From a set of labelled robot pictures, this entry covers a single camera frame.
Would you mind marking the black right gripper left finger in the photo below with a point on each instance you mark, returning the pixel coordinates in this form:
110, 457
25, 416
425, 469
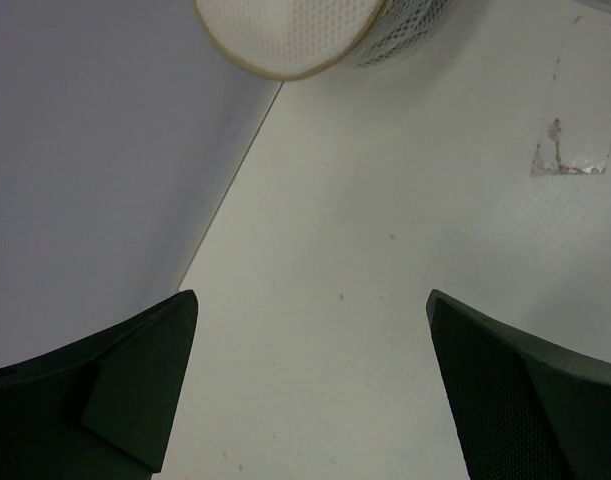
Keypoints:
102, 407

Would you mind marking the clear tape patch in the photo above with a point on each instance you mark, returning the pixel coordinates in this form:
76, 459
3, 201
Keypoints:
563, 149

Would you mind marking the white mesh laundry bag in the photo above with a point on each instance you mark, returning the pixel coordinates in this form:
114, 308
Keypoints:
294, 40

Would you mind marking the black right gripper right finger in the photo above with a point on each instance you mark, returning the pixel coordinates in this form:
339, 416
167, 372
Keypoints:
523, 407

